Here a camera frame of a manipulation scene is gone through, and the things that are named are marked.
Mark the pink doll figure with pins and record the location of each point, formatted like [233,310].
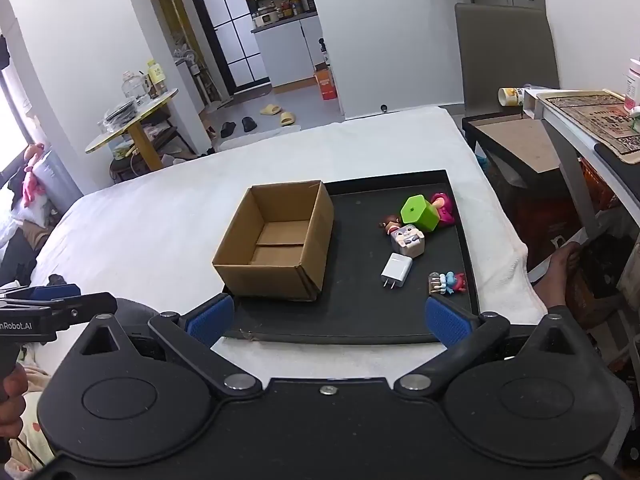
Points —
[446,210]

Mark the clear glass jar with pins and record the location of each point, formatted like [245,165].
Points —
[134,87]

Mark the plastic-wrapped plates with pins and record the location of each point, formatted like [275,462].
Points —
[120,112]

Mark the light patterned cloth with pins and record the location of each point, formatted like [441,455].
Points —
[35,410]

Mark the white charger plug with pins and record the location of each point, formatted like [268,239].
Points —
[396,269]

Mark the white kitchen cabinet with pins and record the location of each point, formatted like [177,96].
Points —
[280,50]

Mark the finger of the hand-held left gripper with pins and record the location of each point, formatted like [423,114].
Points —
[55,292]
[90,305]

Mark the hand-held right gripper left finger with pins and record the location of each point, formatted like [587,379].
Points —
[210,321]

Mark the green cube toy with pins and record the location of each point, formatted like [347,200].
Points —
[419,212]

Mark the white bottle yellow label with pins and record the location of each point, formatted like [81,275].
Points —
[510,96]

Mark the round yellow-edged table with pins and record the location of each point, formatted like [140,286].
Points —
[145,110]

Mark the small blue figure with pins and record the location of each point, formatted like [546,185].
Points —
[452,282]

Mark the brown cardboard box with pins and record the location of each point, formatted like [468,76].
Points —
[260,280]

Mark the small brown-haired figure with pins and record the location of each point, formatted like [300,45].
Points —
[391,224]

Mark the pink white bottle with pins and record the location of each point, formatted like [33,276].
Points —
[632,85]

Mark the grey rabbit cube toy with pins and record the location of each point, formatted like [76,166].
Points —
[407,242]

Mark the yellow slipper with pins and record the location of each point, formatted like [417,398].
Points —
[270,109]
[288,119]

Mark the grey chair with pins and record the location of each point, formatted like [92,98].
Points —
[505,50]

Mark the orange box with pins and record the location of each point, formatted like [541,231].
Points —
[326,85]

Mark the person's left hand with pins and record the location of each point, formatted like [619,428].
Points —
[12,397]

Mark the black slipper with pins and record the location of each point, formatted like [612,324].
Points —
[228,129]
[249,124]

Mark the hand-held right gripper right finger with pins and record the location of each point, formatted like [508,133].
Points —
[447,322]

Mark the patterned desk mat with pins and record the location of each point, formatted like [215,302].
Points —
[590,115]

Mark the black tray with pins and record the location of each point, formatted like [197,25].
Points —
[360,305]

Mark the black framed glass door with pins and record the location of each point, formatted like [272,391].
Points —
[240,40]

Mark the white standing fan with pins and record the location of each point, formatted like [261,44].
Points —
[197,80]

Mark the grey desk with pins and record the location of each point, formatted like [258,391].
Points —
[570,170]

